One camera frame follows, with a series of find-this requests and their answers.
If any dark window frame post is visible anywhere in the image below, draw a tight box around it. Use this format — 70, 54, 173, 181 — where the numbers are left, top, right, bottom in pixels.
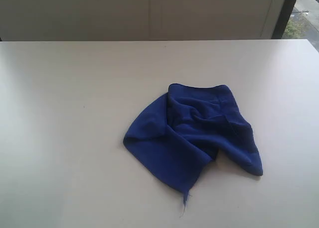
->
271, 0, 297, 39

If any blue microfiber cloth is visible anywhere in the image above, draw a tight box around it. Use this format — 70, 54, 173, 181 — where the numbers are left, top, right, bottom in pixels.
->
123, 83, 263, 202

